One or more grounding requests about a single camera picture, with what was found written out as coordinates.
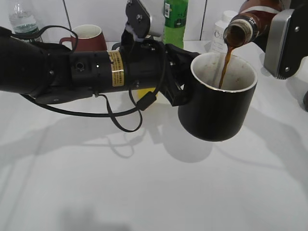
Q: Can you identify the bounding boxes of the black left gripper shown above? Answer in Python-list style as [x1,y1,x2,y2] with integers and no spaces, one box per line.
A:
[159,44,200,106]

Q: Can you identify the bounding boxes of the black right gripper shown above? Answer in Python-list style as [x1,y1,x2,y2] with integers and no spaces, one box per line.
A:
[250,0,308,61]

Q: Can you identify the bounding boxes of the brown coffee drink bottle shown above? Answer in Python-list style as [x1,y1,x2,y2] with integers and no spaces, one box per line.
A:
[223,0,285,48]

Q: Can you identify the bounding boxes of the black ceramic mug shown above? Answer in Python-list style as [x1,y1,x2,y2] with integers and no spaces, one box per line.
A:
[178,52,257,142]

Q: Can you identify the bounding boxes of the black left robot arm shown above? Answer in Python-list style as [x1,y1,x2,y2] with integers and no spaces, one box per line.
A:
[0,28,197,106]

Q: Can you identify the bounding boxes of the yellow paper cup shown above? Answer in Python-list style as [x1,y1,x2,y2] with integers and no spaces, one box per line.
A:
[137,88,155,100]

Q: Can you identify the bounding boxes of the white plastic bottle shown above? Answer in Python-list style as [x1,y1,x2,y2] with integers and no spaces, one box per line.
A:
[209,11,237,53]

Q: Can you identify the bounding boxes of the green soda bottle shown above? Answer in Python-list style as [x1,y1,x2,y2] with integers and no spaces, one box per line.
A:
[164,0,188,49]

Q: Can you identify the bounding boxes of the dark grey ceramic mug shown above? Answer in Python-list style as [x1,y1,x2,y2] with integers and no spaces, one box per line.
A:
[111,42,121,51]

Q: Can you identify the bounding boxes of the dark red ceramic mug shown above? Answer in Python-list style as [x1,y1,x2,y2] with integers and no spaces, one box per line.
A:
[73,25,107,51]

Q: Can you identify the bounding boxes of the clear water bottle green label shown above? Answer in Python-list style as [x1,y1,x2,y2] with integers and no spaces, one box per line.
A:
[7,0,39,35]

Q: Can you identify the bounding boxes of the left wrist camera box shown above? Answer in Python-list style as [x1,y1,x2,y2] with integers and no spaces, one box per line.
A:
[125,0,165,39]

